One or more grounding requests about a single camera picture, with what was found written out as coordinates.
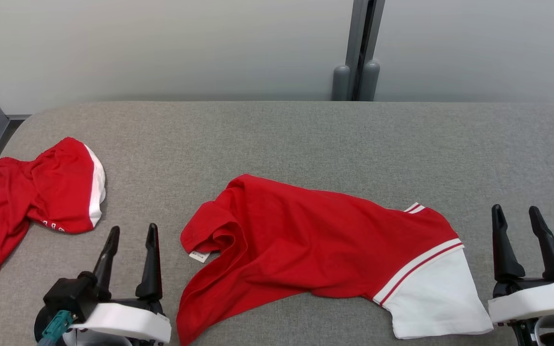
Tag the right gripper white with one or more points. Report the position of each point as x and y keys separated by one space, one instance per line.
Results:
x=536 y=300

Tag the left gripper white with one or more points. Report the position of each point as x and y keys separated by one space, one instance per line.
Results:
x=123 y=319

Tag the red shorts white side stripe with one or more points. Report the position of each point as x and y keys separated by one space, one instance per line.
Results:
x=41 y=192

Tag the red Bulls jersey white sleeves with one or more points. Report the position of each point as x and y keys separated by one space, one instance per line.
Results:
x=306 y=230

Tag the grey rounded cylinder foot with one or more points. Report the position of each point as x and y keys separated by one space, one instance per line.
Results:
x=369 y=81
x=340 y=84

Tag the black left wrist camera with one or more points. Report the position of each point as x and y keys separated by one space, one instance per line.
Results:
x=70 y=293

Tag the grey vertical wall post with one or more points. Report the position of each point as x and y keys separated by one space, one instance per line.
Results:
x=356 y=29

